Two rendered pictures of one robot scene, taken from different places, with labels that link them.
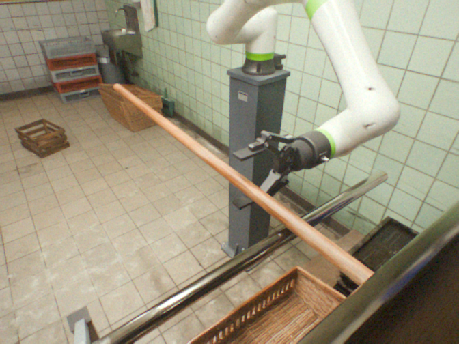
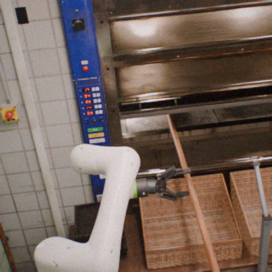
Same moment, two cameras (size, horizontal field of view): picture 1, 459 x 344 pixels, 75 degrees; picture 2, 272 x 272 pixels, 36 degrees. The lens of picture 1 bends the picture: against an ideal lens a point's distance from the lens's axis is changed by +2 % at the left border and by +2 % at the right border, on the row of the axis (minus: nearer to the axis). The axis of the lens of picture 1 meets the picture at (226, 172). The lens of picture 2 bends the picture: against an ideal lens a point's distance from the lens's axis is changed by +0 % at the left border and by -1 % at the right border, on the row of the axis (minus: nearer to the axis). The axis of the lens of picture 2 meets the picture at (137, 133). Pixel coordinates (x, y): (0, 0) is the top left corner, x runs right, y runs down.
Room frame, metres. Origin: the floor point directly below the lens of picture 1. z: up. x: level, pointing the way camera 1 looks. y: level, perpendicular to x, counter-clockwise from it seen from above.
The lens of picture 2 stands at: (2.03, 0.72, 2.47)
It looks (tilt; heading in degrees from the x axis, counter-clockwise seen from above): 30 degrees down; 215
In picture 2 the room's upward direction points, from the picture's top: 6 degrees counter-clockwise
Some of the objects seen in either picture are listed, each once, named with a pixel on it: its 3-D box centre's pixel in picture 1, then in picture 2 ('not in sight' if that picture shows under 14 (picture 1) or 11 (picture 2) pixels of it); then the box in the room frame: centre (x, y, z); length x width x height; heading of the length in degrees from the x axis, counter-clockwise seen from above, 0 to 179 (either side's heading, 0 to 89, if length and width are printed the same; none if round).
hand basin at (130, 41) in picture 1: (122, 46); not in sight; (4.15, 1.35, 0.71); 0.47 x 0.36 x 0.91; 36
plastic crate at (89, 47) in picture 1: (67, 46); not in sight; (4.24, 2.11, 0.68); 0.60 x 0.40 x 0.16; 126
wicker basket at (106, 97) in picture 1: (130, 101); not in sight; (3.37, 1.14, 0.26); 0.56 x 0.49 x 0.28; 43
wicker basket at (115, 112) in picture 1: (132, 110); not in sight; (3.38, 1.13, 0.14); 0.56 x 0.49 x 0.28; 42
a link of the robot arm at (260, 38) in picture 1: (257, 33); (59, 265); (1.35, -0.13, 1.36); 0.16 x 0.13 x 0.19; 107
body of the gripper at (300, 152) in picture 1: (289, 159); (156, 186); (0.63, -0.16, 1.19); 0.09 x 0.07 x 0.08; 126
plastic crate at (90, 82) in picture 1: (76, 80); not in sight; (4.25, 2.12, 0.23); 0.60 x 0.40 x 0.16; 126
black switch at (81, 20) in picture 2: not in sight; (78, 20); (0.43, -0.68, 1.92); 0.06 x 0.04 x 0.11; 126
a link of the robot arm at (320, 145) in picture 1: (310, 151); (142, 187); (0.67, -0.22, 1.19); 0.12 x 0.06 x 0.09; 36
